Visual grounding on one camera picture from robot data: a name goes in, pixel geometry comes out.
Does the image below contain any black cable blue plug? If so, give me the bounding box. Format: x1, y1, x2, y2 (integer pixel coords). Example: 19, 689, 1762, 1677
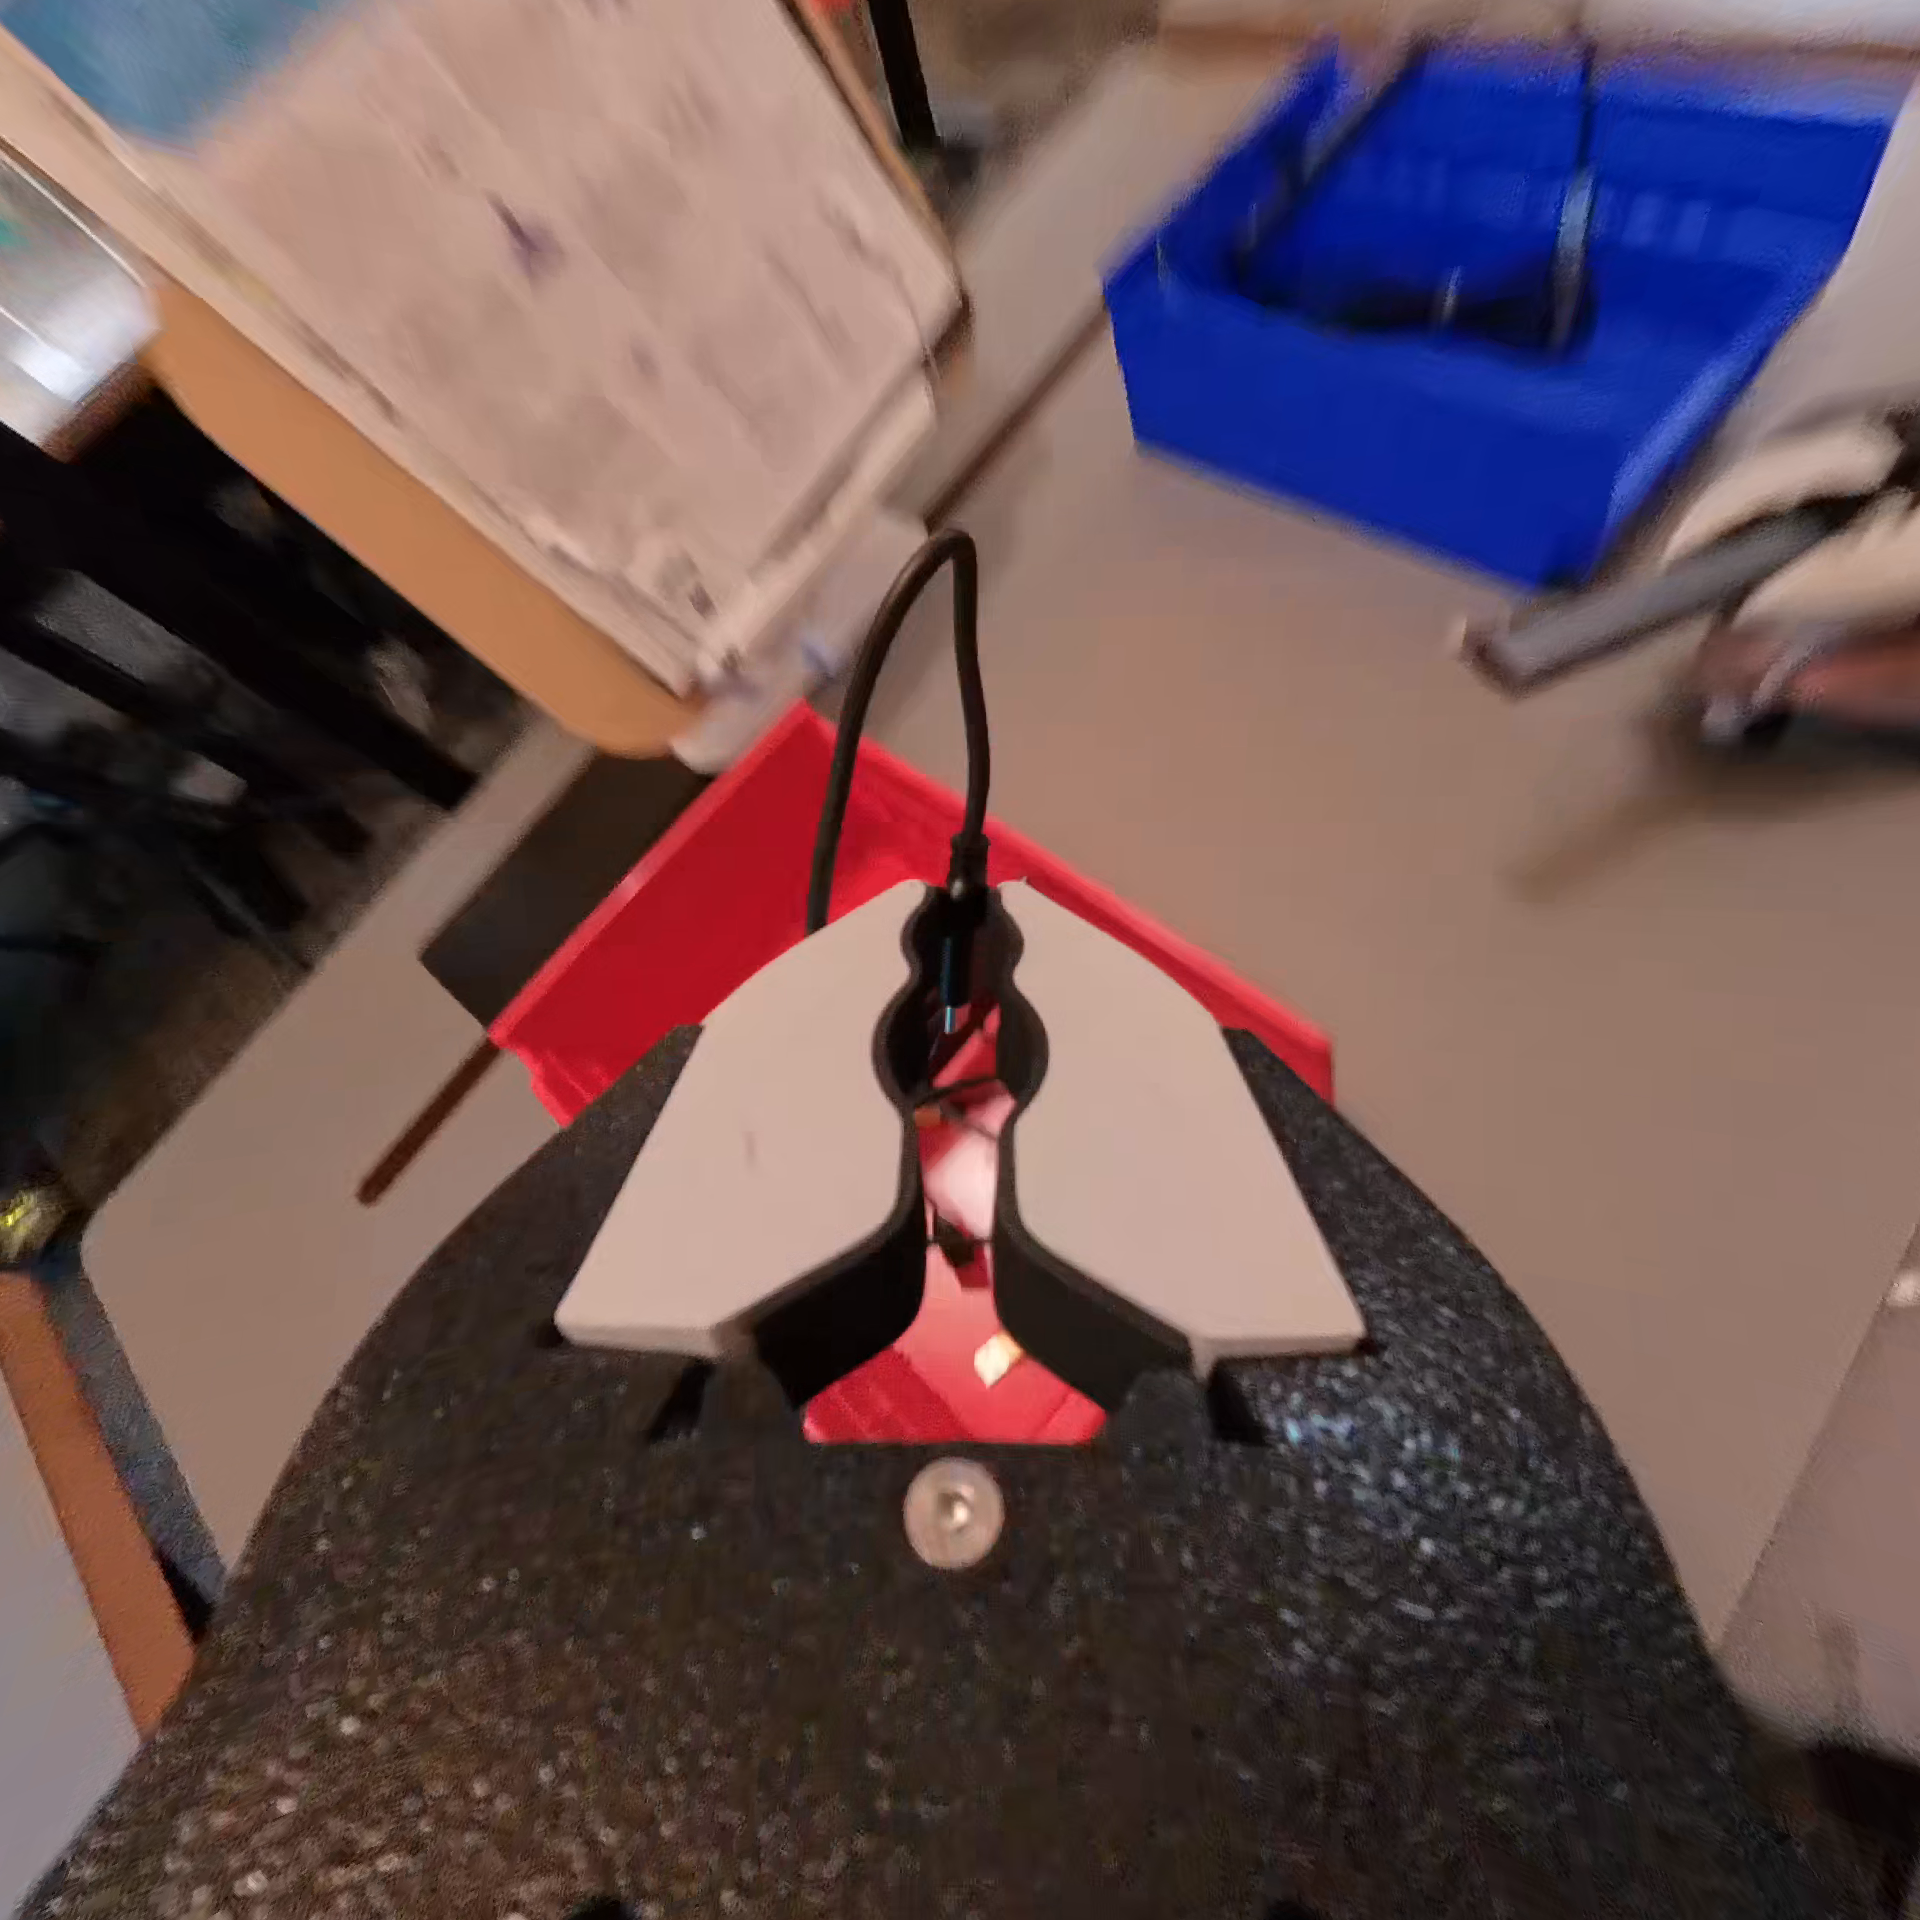
804, 528, 999, 1051

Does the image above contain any grey desk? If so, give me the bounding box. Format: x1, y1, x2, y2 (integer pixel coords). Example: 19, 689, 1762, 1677
83, 0, 1920, 1758

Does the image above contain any person's right hand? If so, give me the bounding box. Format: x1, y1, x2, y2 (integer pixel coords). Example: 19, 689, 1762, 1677
1697, 615, 1920, 753

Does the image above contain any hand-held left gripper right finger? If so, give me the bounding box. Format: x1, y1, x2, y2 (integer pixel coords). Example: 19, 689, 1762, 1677
977, 881, 1367, 1414

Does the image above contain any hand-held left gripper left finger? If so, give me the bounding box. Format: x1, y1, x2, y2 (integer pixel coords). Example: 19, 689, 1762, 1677
556, 881, 932, 1405

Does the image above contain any red plastic bin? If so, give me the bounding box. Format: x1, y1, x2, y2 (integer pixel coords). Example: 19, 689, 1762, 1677
487, 698, 1337, 1450

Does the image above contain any instruction sheet in clear stand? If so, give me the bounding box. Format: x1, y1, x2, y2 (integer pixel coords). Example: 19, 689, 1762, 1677
135, 0, 970, 701

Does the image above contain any blue plastic bin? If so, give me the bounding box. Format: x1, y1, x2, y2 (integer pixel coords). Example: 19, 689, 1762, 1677
1101, 38, 1899, 591

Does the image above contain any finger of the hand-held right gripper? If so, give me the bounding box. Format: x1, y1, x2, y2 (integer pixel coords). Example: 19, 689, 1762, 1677
1746, 504, 1920, 634
1658, 423, 1913, 561

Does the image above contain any black cable bundle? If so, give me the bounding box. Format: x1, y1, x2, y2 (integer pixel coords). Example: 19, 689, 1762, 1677
1230, 224, 1561, 354

